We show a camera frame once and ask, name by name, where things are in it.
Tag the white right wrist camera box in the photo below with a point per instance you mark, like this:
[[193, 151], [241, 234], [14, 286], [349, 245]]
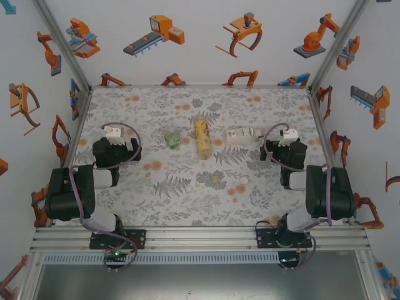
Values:
[[288, 137]]

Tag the aluminium frame post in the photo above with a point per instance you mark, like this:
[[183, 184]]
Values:
[[66, 50], [337, 47]]

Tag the yellow tea bottle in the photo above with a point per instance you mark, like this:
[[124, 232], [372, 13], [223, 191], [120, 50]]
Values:
[[202, 137]]

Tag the aluminium table side rail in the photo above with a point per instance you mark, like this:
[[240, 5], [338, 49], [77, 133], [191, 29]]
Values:
[[322, 125], [78, 125]]

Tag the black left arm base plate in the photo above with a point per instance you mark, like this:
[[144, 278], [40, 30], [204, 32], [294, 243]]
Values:
[[137, 239]]

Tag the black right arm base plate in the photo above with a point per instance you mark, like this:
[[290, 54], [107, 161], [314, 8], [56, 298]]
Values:
[[264, 239]]

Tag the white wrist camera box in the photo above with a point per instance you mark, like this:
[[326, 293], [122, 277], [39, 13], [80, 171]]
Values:
[[114, 134], [288, 137]]

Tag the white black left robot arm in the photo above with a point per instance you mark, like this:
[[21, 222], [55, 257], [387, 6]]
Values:
[[68, 193]]

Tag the small green label bottle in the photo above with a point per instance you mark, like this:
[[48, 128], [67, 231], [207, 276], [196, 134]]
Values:
[[172, 139]]

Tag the aluminium front rail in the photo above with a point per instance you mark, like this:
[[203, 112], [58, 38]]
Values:
[[200, 239]]

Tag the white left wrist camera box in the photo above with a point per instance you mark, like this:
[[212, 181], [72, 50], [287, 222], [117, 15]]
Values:
[[114, 134]]

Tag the grey floral tablecloth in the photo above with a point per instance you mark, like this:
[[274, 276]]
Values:
[[175, 212]]

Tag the small green circuit board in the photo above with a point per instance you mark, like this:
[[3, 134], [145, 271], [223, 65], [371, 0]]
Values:
[[287, 259], [116, 254]]

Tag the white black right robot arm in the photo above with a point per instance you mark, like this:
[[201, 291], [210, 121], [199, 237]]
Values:
[[331, 193]]

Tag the clear water bottle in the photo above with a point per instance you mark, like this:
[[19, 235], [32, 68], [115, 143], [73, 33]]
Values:
[[239, 137]]

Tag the white bottle cap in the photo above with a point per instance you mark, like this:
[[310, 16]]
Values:
[[243, 179]]

